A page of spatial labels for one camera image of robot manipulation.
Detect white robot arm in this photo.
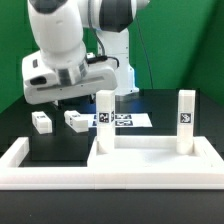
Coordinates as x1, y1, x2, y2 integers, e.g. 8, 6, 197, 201
22, 0, 150, 104

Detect white desk tabletop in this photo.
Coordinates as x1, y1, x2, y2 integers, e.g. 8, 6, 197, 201
87, 135, 224, 172

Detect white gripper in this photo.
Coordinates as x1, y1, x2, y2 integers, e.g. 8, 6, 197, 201
22, 51, 118, 104

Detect AprilTag marker sheet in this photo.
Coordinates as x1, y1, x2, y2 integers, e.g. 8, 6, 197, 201
89, 113, 154, 128

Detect white U-shaped fence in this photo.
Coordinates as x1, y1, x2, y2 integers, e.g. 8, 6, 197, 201
0, 137, 224, 190

